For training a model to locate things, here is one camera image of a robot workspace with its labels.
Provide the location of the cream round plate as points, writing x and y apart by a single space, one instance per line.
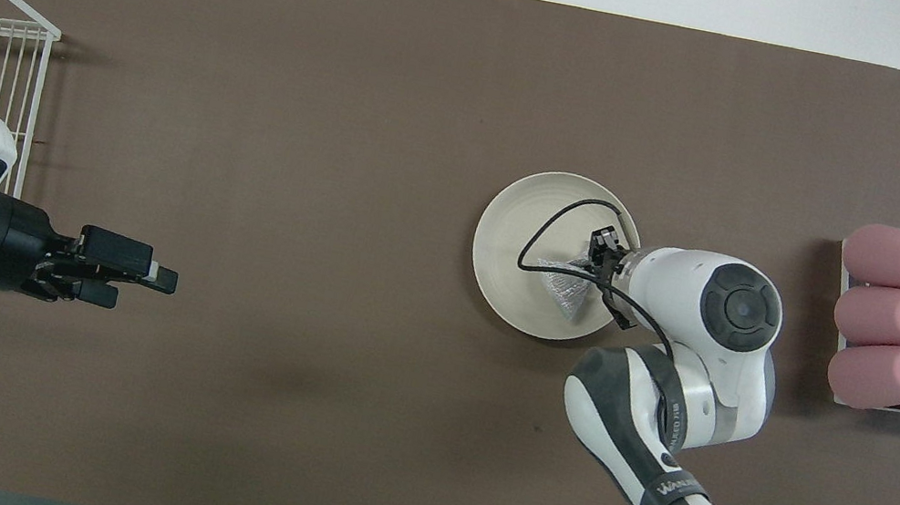
507 244

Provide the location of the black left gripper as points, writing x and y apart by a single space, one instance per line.
16 245

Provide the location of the brown table mat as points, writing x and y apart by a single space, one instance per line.
342 132

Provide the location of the pink plastic cup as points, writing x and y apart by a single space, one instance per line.
887 318
882 377
894 257

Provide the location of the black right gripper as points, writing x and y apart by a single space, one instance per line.
606 250

